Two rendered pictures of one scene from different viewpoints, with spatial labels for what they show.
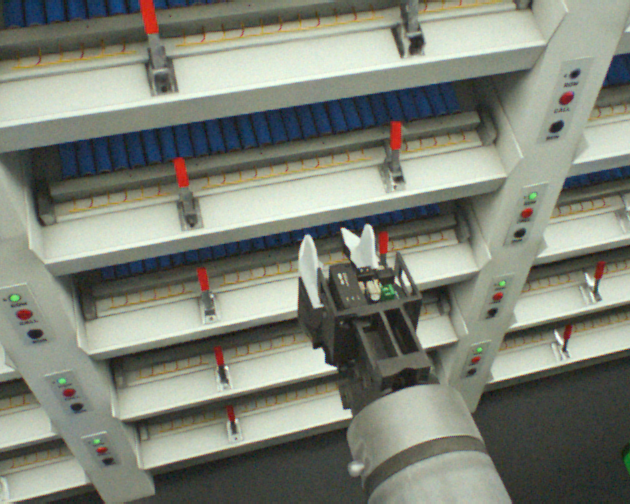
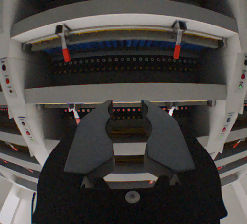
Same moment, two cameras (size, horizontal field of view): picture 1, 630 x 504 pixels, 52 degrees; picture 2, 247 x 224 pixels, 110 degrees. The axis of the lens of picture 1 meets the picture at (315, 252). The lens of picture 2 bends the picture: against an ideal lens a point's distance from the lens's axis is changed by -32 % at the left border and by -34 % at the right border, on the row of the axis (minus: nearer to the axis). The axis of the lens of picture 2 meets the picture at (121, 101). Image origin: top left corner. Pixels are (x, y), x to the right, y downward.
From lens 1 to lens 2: 61 cm
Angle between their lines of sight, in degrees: 77
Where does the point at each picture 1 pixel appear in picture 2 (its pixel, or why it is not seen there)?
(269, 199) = (134, 20)
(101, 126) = (198, 90)
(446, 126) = (43, 47)
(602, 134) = not seen: outside the picture
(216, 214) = (166, 21)
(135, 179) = (190, 41)
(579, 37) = (17, 104)
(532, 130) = (11, 64)
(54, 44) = (193, 102)
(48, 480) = not seen: outside the picture
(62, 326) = not seen: outside the picture
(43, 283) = (240, 23)
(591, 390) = not seen: outside the picture
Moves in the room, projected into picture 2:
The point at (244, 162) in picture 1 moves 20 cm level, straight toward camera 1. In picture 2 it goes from (142, 37) to (190, 39)
